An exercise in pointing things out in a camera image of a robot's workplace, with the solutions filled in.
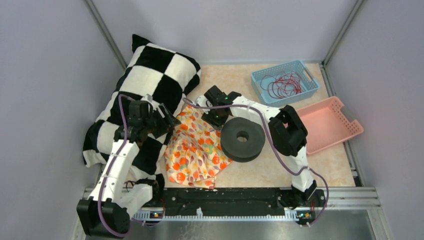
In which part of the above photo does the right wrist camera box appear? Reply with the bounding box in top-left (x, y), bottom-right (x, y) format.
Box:
top-left (195, 95), bottom-right (213, 108)

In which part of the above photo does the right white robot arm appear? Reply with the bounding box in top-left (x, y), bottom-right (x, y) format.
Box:
top-left (196, 85), bottom-right (329, 209)

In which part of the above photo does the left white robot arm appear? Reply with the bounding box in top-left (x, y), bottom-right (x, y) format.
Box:
top-left (76, 100), bottom-right (181, 239)

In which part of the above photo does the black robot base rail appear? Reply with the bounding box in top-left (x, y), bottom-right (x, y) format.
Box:
top-left (140, 187), bottom-right (326, 220)

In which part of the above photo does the pink plastic basket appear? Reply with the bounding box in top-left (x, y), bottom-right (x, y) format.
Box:
top-left (296, 96), bottom-right (364, 155)

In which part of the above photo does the dark grey cable spool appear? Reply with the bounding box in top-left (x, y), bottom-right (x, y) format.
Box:
top-left (220, 117), bottom-right (266, 163)

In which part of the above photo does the floral orange cloth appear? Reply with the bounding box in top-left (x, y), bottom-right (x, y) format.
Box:
top-left (164, 106), bottom-right (233, 189)

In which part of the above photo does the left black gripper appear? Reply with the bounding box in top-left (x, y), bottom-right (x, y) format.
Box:
top-left (143, 103), bottom-right (181, 139)

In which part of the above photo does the black white checkered pillow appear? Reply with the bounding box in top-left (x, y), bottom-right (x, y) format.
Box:
top-left (82, 34), bottom-right (202, 168)

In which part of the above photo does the blue plastic basket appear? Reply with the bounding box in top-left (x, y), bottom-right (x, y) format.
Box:
top-left (250, 60), bottom-right (320, 107)

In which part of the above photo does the red wire bundle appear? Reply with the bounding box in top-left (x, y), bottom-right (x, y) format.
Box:
top-left (259, 71), bottom-right (307, 100)

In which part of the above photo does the white slotted cable duct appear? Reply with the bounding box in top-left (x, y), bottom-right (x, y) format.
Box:
top-left (131, 208), bottom-right (313, 223)

